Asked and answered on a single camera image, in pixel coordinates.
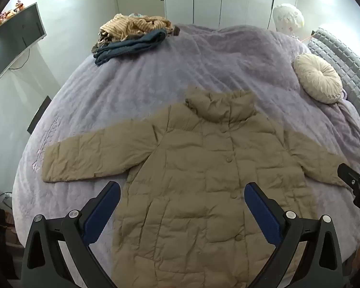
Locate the purple fleece blanket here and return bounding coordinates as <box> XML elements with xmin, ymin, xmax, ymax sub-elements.
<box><xmin>12</xmin><ymin>22</ymin><xmax>360</xmax><ymax>288</ymax></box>

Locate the round cream cushion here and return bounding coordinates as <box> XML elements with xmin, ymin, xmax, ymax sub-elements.
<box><xmin>292</xmin><ymin>53</ymin><xmax>344</xmax><ymax>105</ymax></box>

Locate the beige striped garment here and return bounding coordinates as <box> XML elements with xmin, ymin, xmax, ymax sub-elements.
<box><xmin>91</xmin><ymin>13</ymin><xmax>180</xmax><ymax>55</ymax></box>

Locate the dark blue garment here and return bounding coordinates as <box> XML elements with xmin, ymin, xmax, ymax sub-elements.
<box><xmin>94</xmin><ymin>29</ymin><xmax>168</xmax><ymax>66</ymax></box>

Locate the white wardrobe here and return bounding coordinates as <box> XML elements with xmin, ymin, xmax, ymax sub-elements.
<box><xmin>164</xmin><ymin>0</ymin><xmax>277</xmax><ymax>31</ymax></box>

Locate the white floral pillow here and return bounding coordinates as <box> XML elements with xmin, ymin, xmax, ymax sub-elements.
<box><xmin>272</xmin><ymin>3</ymin><xmax>305</xmax><ymax>34</ymax></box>

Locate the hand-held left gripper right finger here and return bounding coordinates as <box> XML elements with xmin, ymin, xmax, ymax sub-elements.
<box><xmin>245</xmin><ymin>182</ymin><xmax>344</xmax><ymax>288</ymax></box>

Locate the black flat panel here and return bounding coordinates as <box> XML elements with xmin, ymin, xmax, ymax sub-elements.
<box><xmin>27</xmin><ymin>95</ymin><xmax>52</xmax><ymax>134</ymax></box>

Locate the khaki puffer jacket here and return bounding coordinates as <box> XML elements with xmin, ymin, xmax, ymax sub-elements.
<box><xmin>42</xmin><ymin>86</ymin><xmax>353</xmax><ymax>288</ymax></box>

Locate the wall-mounted television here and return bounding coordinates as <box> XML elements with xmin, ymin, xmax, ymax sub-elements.
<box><xmin>0</xmin><ymin>2</ymin><xmax>47</xmax><ymax>90</ymax></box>

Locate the grey quilted headboard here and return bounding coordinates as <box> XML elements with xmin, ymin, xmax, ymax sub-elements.
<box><xmin>306</xmin><ymin>27</ymin><xmax>360</xmax><ymax>122</ymax></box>

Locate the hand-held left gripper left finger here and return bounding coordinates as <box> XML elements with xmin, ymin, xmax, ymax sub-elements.
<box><xmin>21</xmin><ymin>181</ymin><xmax>121</xmax><ymax>288</ymax></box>

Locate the orange flower decoration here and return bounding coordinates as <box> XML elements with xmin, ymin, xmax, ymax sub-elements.
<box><xmin>0</xmin><ymin>0</ymin><xmax>26</xmax><ymax>27</ymax></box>

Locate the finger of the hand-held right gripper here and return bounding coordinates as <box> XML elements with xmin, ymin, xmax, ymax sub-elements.
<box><xmin>337</xmin><ymin>163</ymin><xmax>360</xmax><ymax>189</ymax></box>

